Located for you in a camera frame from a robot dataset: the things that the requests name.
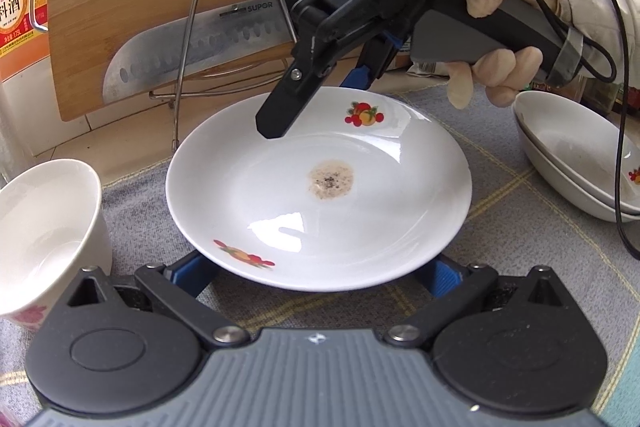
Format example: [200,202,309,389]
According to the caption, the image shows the white plate fruit print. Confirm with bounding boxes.
[517,117,640,223]

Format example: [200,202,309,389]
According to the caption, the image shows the white plate brown stain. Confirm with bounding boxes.
[165,87,473,293]

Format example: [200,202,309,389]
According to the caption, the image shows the white bowl pink flowers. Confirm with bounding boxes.
[0,159,113,333]

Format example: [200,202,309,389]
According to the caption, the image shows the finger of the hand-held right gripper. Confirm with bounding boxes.
[256,0,371,140]
[340,34,401,90]

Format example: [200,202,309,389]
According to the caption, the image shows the black-handled kitchen knife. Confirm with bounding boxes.
[102,0,301,104]

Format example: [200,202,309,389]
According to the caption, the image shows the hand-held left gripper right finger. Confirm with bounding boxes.
[385,257,576,348]

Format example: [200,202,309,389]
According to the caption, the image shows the metal wire rack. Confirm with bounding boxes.
[149,0,296,152]

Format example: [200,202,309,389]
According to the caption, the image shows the grey checked cloth mat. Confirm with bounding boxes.
[0,82,640,427]

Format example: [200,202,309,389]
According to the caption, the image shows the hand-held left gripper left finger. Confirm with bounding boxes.
[67,252,251,350]

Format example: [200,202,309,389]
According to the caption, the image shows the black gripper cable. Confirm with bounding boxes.
[485,0,640,258]

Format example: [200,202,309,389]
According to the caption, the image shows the person's right hand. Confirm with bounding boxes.
[446,0,573,110]

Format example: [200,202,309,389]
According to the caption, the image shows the person's right forearm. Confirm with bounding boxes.
[555,0,640,108]

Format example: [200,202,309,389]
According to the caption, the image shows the white bowls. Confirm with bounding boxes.
[512,91,640,208]

